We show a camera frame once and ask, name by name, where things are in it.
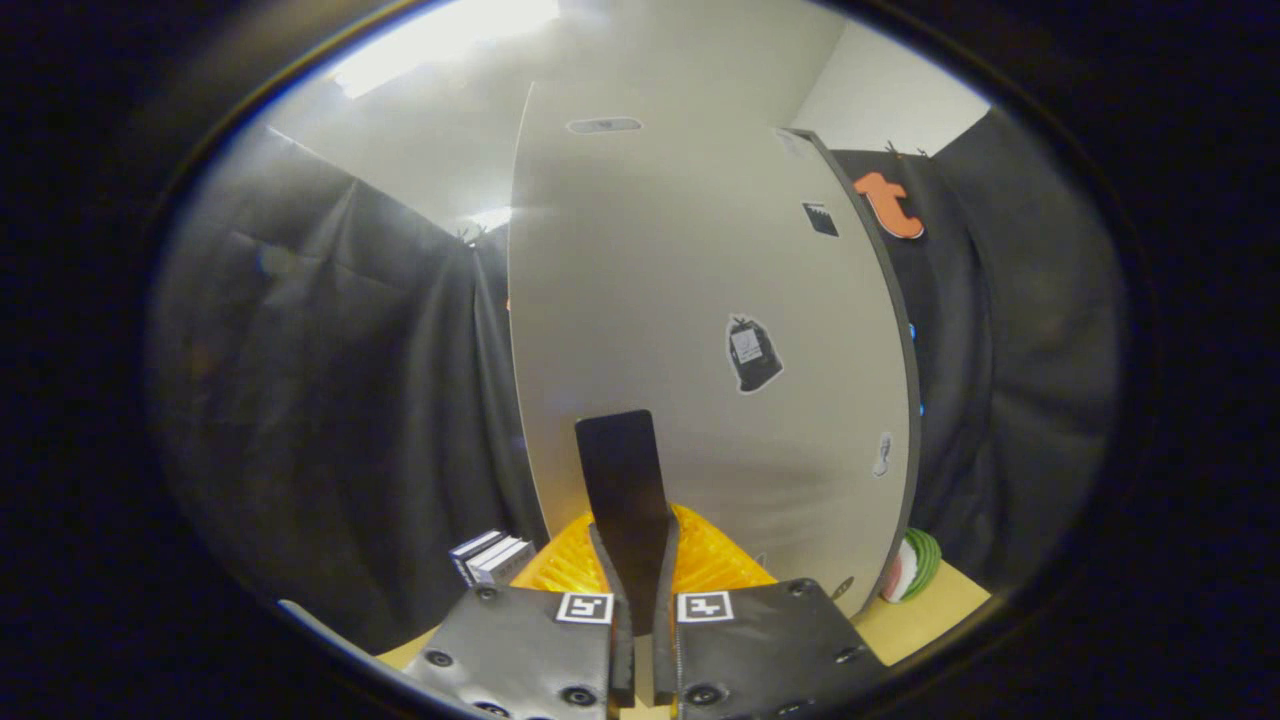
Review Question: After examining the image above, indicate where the white shoe cabinet door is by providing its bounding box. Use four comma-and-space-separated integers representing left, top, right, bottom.
508, 80, 913, 616

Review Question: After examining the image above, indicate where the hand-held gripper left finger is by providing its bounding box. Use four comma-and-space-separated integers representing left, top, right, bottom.
405, 512, 637, 720

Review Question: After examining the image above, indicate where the black backdrop cloth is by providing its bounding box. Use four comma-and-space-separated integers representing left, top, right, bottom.
150, 105, 1126, 653

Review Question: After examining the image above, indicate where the grey shoe cabinet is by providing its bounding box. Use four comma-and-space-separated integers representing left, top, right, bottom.
780, 128, 923, 613

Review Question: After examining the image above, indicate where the grey cover book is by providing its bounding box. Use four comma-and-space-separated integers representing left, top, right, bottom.
470, 538, 536, 588

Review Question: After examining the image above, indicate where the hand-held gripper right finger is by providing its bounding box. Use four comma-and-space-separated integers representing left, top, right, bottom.
652, 503, 887, 720

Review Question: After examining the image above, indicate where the green striped round toy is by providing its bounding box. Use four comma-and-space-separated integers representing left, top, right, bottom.
880, 528, 943, 604

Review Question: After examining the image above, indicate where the blue cover book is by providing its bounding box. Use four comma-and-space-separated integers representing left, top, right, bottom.
450, 530, 506, 583

